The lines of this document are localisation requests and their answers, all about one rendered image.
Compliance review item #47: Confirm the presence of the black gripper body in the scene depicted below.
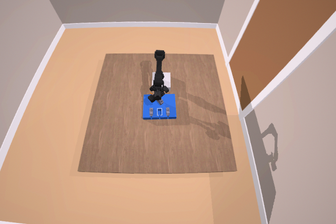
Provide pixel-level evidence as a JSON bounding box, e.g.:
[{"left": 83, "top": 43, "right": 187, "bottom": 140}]
[{"left": 148, "top": 86, "right": 169, "bottom": 103}]

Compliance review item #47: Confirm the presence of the blue flat platform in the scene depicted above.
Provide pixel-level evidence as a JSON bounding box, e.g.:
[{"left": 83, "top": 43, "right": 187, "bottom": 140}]
[{"left": 143, "top": 94, "right": 176, "bottom": 120}]

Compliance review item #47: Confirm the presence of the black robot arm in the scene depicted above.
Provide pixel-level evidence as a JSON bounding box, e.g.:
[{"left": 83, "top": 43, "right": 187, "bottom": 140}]
[{"left": 150, "top": 50, "right": 165, "bottom": 100}]

